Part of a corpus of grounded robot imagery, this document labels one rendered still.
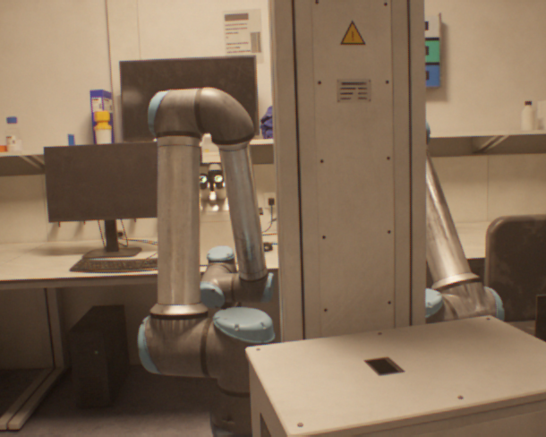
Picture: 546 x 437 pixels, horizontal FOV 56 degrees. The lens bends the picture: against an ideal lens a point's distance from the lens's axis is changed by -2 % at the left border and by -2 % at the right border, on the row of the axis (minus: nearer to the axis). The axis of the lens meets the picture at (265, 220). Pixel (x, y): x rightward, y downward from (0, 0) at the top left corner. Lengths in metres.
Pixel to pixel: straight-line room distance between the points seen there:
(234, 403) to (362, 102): 0.77
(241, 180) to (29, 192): 1.93
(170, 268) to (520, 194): 2.38
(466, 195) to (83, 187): 2.06
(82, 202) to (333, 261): 1.59
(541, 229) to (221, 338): 1.17
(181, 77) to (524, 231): 1.80
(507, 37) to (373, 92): 2.30
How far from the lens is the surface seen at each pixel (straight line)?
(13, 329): 3.38
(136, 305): 3.11
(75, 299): 3.19
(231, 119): 1.34
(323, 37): 1.16
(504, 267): 1.94
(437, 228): 1.60
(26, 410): 2.82
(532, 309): 2.03
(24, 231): 3.20
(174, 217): 1.33
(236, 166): 1.39
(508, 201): 3.27
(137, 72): 2.87
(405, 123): 1.21
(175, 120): 1.36
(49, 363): 3.25
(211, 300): 1.64
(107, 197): 2.50
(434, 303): 1.44
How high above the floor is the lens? 1.24
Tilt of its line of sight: 8 degrees down
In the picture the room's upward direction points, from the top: 2 degrees counter-clockwise
